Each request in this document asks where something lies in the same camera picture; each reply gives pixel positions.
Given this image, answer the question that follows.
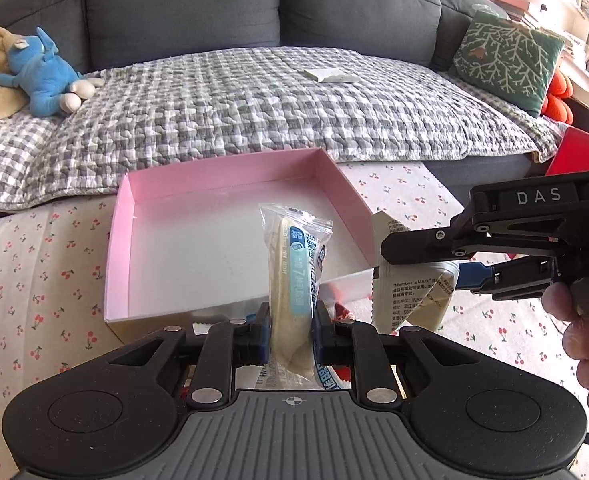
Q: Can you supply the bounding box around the red object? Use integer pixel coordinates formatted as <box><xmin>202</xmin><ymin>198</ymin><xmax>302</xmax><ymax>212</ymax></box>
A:
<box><xmin>545</xmin><ymin>127</ymin><xmax>589</xmax><ymax>177</ymax></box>

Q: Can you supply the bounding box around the orange pumpkin cushion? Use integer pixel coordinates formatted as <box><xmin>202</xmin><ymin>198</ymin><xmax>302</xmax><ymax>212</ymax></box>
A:
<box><xmin>541</xmin><ymin>68</ymin><xmax>575</xmax><ymax>125</ymax></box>

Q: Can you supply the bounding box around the blue plush toy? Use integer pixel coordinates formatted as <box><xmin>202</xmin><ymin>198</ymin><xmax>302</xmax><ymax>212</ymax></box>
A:
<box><xmin>0</xmin><ymin>27</ymin><xmax>104</xmax><ymax>117</ymax></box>

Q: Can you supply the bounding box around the dark grey sofa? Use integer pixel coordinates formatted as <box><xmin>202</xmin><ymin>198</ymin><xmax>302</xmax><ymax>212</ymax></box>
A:
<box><xmin>0</xmin><ymin>0</ymin><xmax>565</xmax><ymax>188</ymax></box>

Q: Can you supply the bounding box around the white packet on quilt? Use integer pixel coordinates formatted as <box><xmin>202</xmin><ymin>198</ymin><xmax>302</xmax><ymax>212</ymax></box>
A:
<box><xmin>302</xmin><ymin>68</ymin><xmax>357</xmax><ymax>84</ymax></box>

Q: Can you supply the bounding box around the white triangular snack packet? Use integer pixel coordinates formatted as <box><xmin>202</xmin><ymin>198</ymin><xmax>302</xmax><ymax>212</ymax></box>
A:
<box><xmin>372</xmin><ymin>211</ymin><xmax>459</xmax><ymax>334</ymax></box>

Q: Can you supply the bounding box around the right human hand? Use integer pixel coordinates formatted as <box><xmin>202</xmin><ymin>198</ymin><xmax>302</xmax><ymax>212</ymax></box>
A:
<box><xmin>541</xmin><ymin>278</ymin><xmax>589</xmax><ymax>418</ymax></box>

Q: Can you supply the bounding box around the cherry print tablecloth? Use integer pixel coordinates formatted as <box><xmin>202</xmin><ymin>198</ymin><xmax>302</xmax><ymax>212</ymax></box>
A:
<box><xmin>0</xmin><ymin>159</ymin><xmax>589</xmax><ymax>480</ymax></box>

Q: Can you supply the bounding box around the green leaf pattern cushion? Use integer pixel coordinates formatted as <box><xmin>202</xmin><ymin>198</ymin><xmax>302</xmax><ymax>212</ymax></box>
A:
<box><xmin>453</xmin><ymin>10</ymin><xmax>565</xmax><ymax>117</ymax></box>

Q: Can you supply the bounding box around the grey checked quilt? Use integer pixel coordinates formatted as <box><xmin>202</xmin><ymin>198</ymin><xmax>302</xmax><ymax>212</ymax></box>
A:
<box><xmin>0</xmin><ymin>47</ymin><xmax>561</xmax><ymax>211</ymax></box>

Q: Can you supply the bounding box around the pink cardboard box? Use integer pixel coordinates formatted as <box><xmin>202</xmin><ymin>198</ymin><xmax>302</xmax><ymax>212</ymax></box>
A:
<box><xmin>104</xmin><ymin>148</ymin><xmax>375</xmax><ymax>344</ymax></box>

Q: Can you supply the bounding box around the clear blue cream sandwich pack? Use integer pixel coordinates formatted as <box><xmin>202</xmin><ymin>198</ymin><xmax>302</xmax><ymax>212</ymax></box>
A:
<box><xmin>259</xmin><ymin>204</ymin><xmax>340</xmax><ymax>390</ymax></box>

